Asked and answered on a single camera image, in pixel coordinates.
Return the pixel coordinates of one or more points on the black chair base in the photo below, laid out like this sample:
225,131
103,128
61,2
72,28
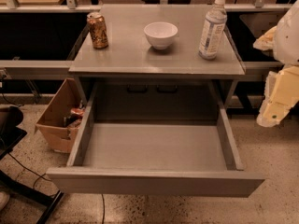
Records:
32,152

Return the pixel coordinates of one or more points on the red can in box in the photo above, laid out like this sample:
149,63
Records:
77,112

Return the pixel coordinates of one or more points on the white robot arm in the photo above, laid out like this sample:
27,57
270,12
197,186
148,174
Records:
286,38

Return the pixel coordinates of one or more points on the orange soda can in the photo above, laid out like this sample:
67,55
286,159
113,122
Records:
98,30

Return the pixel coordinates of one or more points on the open grey top drawer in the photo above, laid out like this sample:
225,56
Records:
170,139

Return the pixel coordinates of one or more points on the white ceramic bowl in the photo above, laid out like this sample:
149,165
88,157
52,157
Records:
160,34

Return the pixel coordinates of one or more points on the grey chair on right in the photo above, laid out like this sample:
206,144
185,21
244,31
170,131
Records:
259,23

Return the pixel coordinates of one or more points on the brown cardboard box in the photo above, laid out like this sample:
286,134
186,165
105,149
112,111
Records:
56,123

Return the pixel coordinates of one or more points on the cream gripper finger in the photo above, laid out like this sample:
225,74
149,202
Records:
265,41
281,94

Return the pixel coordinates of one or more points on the clear plastic water bottle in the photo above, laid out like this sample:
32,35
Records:
213,28

